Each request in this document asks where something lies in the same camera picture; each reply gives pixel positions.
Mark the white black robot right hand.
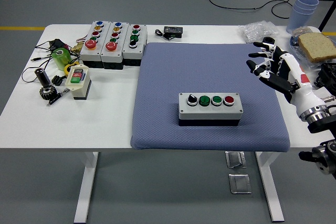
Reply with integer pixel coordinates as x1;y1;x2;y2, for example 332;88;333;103
246;40;328;116

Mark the grey four-button box with selector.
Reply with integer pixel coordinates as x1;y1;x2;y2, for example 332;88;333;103
178;92;244;127

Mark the grey five-button control box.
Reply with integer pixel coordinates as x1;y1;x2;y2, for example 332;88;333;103
100;21;130;70
79;20;111;69

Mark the black mechanical part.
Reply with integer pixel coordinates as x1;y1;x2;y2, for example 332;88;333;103
313;62;336;91

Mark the bread slice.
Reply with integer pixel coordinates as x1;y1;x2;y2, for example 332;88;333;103
297;33;336;63

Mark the stack of pale blue cups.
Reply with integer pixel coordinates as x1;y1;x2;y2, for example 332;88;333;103
286;0;320;35

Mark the clear plastic bag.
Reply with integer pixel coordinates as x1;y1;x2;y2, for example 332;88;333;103
238;20;279;44

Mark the metal floor plate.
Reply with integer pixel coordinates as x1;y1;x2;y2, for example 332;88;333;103
225;151;247;169
227;173;252;195

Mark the white table leg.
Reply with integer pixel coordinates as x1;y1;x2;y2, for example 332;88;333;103
73;152;99;223
255;152;285;222

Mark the blue-grey padded mat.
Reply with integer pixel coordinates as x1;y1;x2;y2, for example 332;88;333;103
130;41;291;153

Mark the black digital meter module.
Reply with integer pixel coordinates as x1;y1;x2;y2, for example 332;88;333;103
163;26;184;39

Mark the brass fitting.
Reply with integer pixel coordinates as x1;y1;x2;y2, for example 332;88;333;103
71;42;85;53

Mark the yellow tape roll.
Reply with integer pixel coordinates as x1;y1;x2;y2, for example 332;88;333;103
64;61;80;75

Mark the green translucent tape roll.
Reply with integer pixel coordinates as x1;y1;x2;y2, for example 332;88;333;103
51;47;72;72

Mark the small black toothed part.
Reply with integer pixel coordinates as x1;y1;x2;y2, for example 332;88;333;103
51;75;66;87

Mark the black power adapter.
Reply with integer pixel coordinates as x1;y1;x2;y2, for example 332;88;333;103
49;39;69;51

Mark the black silver probe pen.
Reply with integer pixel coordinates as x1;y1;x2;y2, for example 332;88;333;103
46;87;71;108

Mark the black bevel gear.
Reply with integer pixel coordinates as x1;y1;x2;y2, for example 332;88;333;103
39;85;58;101

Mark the black metal cylinder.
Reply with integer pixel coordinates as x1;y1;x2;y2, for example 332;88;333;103
34;68;51;87

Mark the metal frame stand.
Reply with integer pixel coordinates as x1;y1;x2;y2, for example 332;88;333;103
299;0;336;32

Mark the thin black meter cable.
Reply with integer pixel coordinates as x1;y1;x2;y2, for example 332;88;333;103
154;28;174;41

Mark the cream switch box green red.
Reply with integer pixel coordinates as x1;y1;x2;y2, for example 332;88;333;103
65;63;92;101

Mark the thin black cable loop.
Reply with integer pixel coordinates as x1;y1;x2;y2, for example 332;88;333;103
20;55;57;83

